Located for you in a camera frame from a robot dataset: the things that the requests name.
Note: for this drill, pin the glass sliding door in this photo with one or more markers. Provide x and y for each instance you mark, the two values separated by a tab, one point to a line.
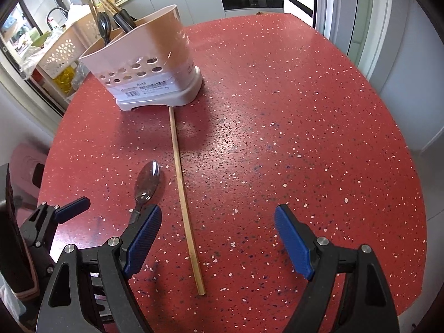
347	14

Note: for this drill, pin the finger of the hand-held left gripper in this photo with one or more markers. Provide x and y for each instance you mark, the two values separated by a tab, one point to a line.
71	208

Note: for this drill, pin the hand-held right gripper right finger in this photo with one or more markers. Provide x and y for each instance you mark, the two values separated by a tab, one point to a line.
295	244

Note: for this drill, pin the clear plastic bag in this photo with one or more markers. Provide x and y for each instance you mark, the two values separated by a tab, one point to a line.
80	74

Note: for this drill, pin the black board with wooden edge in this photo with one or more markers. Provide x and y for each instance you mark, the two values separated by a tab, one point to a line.
14	236

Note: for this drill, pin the black kitchen faucet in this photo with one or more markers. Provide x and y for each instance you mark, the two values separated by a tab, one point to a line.
55	15

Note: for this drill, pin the wooden chopstick brown patterned end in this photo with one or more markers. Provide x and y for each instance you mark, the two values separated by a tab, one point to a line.
112	5

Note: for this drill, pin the dark clear plastic spoon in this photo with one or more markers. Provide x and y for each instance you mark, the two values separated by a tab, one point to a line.
104	27
123	19
147	180

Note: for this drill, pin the green bowl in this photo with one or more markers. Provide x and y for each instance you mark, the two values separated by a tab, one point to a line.
40	38

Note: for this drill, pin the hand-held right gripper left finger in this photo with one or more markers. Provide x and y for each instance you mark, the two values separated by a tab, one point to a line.
142	241

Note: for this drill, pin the plain wooden chopstick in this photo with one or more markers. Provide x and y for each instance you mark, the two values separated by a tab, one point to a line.
105	7
182	187
93	10

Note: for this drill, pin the dark red chair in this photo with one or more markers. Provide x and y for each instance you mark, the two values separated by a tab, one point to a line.
27	159

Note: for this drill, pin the white plastic bag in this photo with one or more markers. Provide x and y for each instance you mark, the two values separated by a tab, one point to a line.
77	11

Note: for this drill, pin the pink plastic utensil holder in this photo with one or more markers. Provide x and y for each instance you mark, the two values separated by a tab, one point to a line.
156	52

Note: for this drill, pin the beige flower cutout plastic rack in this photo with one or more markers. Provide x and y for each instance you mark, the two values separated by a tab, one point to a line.
62	48

